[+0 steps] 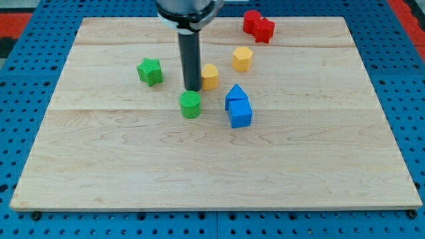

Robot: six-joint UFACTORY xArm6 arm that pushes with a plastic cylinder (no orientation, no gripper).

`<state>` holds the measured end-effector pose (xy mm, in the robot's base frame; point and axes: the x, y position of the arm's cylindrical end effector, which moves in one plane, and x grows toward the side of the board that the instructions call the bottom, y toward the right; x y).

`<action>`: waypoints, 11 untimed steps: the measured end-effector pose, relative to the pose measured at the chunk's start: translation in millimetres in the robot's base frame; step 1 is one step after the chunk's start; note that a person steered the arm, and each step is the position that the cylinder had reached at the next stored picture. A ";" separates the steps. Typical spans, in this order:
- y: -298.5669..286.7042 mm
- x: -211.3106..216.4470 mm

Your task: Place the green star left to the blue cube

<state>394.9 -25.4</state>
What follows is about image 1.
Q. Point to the blue cube block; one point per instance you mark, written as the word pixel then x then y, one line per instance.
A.
pixel 240 113

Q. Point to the green star block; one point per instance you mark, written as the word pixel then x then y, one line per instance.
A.
pixel 149 71

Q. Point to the red star block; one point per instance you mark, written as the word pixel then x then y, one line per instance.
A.
pixel 263 30

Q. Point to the green cylinder block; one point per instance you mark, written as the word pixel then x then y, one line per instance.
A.
pixel 190 104

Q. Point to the blue triangular prism block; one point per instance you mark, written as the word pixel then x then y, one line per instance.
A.
pixel 235 93

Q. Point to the yellow half-round block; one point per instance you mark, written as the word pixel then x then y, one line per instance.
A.
pixel 209 75

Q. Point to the yellow hexagon block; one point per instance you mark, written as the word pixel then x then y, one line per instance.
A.
pixel 242 59

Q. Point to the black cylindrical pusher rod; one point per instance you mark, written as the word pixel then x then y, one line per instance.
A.
pixel 190 61

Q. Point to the light wooden board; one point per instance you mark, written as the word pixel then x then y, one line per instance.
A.
pixel 318 139

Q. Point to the red cylinder block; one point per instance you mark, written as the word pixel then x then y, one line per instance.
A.
pixel 250 17

